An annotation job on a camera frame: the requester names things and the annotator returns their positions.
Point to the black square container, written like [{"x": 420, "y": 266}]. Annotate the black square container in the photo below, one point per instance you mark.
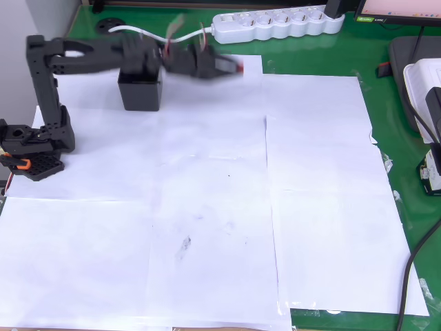
[{"x": 139, "y": 94}]

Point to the black plug adapter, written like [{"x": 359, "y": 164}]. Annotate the black plug adapter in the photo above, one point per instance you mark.
[{"x": 334, "y": 8}]

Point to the grey pad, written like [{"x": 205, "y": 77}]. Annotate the grey pad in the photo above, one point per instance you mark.
[{"x": 401, "y": 69}]

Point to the computer monitor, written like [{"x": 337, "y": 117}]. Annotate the computer monitor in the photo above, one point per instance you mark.
[{"x": 399, "y": 12}]

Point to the black device on container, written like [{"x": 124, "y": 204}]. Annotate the black device on container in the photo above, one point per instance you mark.
[{"x": 435, "y": 110}]

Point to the orange table clamp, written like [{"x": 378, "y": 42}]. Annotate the orange table clamp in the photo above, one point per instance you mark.
[{"x": 19, "y": 162}]

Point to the small red object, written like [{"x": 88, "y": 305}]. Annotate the small red object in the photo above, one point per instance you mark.
[{"x": 240, "y": 68}]

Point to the white lidded container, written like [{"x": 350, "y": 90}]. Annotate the white lidded container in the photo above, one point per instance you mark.
[{"x": 418, "y": 82}]

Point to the black bracket foot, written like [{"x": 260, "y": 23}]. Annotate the black bracket foot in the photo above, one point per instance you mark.
[{"x": 98, "y": 6}]

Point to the red and black small stick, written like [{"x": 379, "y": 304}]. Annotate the red and black small stick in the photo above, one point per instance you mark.
[{"x": 383, "y": 69}]

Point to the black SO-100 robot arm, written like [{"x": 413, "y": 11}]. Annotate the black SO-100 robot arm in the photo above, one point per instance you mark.
[{"x": 44, "y": 96}]

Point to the white power strip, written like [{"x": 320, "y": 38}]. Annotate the white power strip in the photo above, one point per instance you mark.
[{"x": 275, "y": 25}]

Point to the small printed carton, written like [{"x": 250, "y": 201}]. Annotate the small printed carton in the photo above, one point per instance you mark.
[{"x": 430, "y": 172}]

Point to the clear tape piece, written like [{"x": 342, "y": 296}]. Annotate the clear tape piece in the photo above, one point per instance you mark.
[{"x": 227, "y": 158}]

